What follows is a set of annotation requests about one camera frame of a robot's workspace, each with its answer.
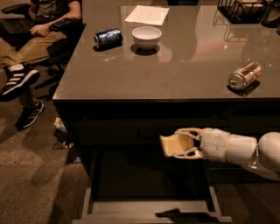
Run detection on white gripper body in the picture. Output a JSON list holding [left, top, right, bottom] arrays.
[[199, 128, 230, 162]]

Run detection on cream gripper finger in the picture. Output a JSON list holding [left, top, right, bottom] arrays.
[[175, 128, 202, 141], [164, 147, 204, 159]]

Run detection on yellow sponge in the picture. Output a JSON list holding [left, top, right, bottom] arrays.
[[160, 134, 194, 157]]

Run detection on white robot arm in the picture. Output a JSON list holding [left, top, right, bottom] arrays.
[[160, 128, 280, 181]]

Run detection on dark counter cabinet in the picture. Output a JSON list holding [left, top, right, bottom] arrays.
[[54, 96, 279, 180]]

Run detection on open middle drawer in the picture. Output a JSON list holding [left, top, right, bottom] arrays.
[[72, 149, 233, 224]]

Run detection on closed top drawer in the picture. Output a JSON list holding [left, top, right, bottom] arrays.
[[73, 118, 228, 145]]

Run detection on silver tan can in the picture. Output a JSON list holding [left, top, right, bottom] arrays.
[[228, 62, 263, 90]]

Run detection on white bowl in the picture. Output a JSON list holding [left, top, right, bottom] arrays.
[[132, 26, 162, 50]]

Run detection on white paper sheet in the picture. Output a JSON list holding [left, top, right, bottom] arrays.
[[125, 5, 169, 25]]

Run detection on blue soda can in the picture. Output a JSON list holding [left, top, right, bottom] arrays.
[[94, 28, 123, 49]]

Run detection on dark round object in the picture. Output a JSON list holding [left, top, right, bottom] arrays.
[[261, 1, 280, 28]]

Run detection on black office chair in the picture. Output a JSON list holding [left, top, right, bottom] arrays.
[[0, 3, 88, 97]]

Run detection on black white floor sneaker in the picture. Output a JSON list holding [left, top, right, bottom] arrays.
[[15, 101, 45, 130]]

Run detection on black white raised sneaker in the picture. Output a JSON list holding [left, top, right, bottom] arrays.
[[0, 64, 40, 102]]

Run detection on seated person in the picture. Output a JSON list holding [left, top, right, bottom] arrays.
[[0, 0, 82, 130]]

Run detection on black laptop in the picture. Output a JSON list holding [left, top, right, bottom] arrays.
[[0, 17, 35, 34]]

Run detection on black wire basket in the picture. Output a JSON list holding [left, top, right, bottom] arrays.
[[217, 0, 268, 24]]

